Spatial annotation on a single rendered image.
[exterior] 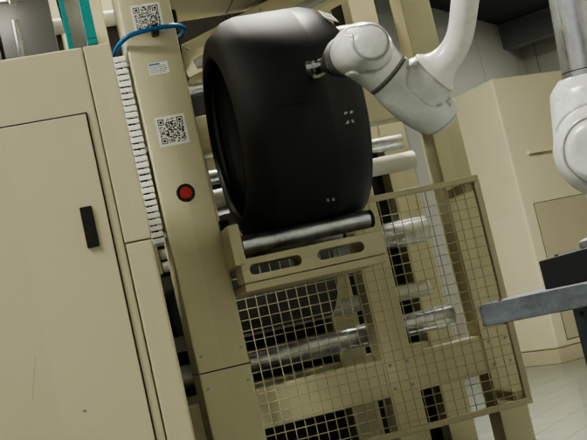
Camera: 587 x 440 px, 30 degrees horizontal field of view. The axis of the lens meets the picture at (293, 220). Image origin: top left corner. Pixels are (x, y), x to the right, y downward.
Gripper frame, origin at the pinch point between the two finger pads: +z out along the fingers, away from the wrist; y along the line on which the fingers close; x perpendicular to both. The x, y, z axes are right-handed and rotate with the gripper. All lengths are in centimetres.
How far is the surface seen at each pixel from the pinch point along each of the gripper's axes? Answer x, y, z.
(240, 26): -15.1, 12.2, 17.6
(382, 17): -107, -304, 788
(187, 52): -17, 18, 68
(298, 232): 36.9, 8.9, 12.6
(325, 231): 38.0, 2.2, 12.6
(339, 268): 47.1, 1.5, 8.9
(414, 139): 18, -309, 775
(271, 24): -14.3, 5.0, 15.8
